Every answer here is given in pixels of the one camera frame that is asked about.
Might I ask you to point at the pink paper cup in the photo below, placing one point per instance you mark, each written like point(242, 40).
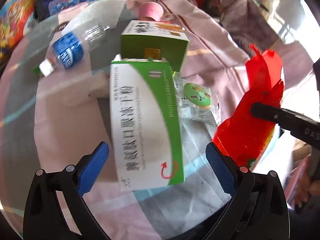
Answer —
point(150, 11)

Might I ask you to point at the colourful cartoon toy box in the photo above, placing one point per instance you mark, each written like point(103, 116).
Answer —
point(14, 17)

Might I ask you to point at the person's right hand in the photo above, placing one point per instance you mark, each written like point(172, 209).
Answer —
point(304, 189)

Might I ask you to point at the pink grey plaid cloth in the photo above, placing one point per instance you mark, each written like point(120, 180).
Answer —
point(47, 122)

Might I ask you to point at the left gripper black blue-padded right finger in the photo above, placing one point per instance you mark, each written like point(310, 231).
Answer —
point(257, 208)

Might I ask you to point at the grey purple garment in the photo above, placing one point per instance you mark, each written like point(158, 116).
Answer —
point(246, 25)

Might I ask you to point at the green snack wrapper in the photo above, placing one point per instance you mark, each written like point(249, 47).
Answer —
point(196, 102)

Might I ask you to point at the clear plastic water bottle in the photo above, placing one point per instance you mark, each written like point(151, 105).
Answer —
point(70, 49)

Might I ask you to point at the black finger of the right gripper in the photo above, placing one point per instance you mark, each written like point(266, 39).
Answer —
point(283, 117)

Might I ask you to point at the red plastic wrapper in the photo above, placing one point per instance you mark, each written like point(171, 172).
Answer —
point(243, 137)

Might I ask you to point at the white green medicine box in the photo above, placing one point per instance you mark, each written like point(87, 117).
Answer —
point(145, 124)

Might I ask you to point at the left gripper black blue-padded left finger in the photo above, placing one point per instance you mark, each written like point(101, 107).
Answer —
point(43, 216)

